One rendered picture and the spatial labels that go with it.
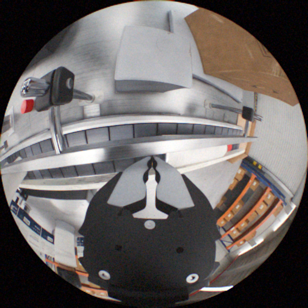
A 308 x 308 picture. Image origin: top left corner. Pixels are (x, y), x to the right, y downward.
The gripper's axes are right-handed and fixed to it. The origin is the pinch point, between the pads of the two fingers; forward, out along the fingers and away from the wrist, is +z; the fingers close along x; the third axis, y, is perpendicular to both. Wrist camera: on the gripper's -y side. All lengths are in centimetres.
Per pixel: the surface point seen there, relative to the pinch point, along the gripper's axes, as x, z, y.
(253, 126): 65, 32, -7
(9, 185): -27.0, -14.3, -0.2
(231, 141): 12.0, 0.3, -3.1
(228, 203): 322, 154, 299
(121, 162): -5.3, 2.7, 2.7
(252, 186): 286, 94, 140
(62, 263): -25.9, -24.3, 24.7
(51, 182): -18.4, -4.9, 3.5
